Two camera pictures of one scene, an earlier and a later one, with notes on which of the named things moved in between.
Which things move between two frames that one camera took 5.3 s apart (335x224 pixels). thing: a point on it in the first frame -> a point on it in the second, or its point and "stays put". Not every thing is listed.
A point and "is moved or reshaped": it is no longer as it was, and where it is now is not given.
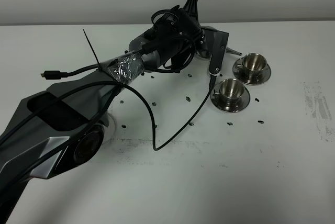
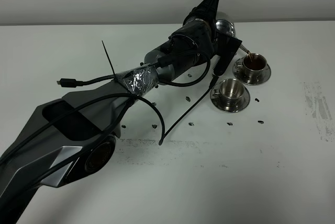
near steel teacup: [231, 91] stays put
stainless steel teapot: [207, 54] is moved or reshaped
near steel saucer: [218, 103] stays put
